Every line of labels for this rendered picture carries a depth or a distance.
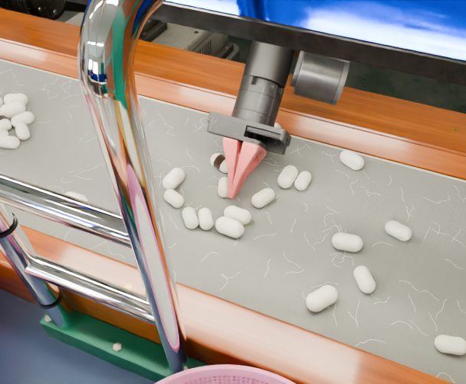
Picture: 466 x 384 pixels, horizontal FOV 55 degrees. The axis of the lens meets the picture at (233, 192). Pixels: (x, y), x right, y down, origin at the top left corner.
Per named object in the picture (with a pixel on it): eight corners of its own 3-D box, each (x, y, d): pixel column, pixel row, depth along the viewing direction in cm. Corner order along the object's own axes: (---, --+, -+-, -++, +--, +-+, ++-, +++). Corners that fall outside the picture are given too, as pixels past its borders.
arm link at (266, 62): (254, 40, 60) (254, 26, 55) (303, 53, 60) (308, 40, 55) (240, 89, 61) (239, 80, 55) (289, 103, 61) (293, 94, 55)
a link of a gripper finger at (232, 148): (261, 209, 54) (282, 133, 54) (207, 192, 56) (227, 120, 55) (269, 208, 61) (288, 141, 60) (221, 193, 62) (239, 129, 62)
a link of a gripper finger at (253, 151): (242, 203, 55) (263, 129, 54) (189, 187, 56) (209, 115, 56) (253, 203, 61) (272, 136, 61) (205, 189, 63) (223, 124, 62)
